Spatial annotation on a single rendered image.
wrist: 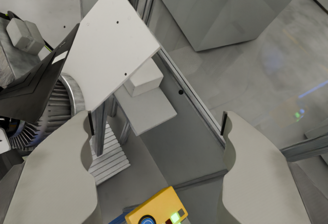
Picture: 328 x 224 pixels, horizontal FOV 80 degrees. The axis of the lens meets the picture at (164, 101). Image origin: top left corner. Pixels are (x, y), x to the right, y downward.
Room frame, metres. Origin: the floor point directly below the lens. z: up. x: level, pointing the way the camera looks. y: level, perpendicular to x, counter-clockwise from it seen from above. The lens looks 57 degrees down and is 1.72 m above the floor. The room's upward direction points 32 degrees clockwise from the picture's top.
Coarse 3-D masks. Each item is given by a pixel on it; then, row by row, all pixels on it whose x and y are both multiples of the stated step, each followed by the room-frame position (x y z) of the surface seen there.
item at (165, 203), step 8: (160, 192) 0.14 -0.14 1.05; (168, 192) 0.14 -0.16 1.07; (152, 200) 0.10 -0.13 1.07; (160, 200) 0.11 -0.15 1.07; (168, 200) 0.12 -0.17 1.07; (176, 200) 0.14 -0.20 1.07; (136, 208) 0.06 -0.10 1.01; (144, 208) 0.07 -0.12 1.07; (152, 208) 0.08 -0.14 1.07; (160, 208) 0.09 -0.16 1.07; (168, 208) 0.10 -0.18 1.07; (176, 208) 0.12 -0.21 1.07; (184, 208) 0.13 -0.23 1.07; (128, 216) 0.03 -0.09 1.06; (136, 216) 0.04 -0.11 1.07; (144, 216) 0.05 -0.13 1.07; (152, 216) 0.06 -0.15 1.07; (160, 216) 0.07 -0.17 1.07; (168, 216) 0.09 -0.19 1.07; (184, 216) 0.11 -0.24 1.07
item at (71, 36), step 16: (64, 48) 0.18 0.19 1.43; (48, 64) 0.14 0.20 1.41; (16, 80) 0.12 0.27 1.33; (32, 80) 0.11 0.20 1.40; (48, 80) 0.11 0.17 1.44; (0, 96) 0.07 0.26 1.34; (16, 96) 0.08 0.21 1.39; (32, 96) 0.08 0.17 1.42; (48, 96) 0.09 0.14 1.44; (0, 112) 0.05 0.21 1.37; (16, 112) 0.05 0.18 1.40; (32, 112) 0.06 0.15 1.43
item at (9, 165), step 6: (12, 150) 0.02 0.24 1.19; (0, 156) 0.00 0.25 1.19; (6, 156) 0.00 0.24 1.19; (12, 156) 0.01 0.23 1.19; (18, 156) 0.01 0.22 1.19; (0, 162) -0.01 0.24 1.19; (6, 162) -0.01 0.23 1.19; (12, 162) 0.00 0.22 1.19; (18, 162) 0.00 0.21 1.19; (0, 168) -0.02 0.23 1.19; (6, 168) -0.02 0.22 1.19; (0, 174) -0.03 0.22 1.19; (0, 180) -0.04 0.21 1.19
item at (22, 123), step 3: (18, 120) 0.08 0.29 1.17; (18, 123) 0.07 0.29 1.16; (21, 123) 0.08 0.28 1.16; (18, 126) 0.07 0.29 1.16; (21, 126) 0.07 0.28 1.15; (15, 129) 0.06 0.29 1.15; (18, 129) 0.06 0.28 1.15; (21, 129) 0.07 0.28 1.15; (15, 132) 0.06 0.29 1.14; (18, 132) 0.06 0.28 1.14; (12, 135) 0.05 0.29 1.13; (15, 135) 0.05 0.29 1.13; (9, 138) 0.04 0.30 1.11
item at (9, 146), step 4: (0, 128) 0.04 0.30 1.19; (0, 132) 0.04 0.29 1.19; (4, 132) 0.04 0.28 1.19; (0, 136) 0.03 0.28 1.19; (4, 136) 0.03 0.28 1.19; (4, 140) 0.03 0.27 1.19; (8, 140) 0.03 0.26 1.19; (0, 144) 0.01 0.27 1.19; (4, 144) 0.02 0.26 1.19; (8, 144) 0.02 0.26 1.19; (0, 148) 0.01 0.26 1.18; (4, 148) 0.01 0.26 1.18; (8, 148) 0.02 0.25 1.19; (0, 152) 0.00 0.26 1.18
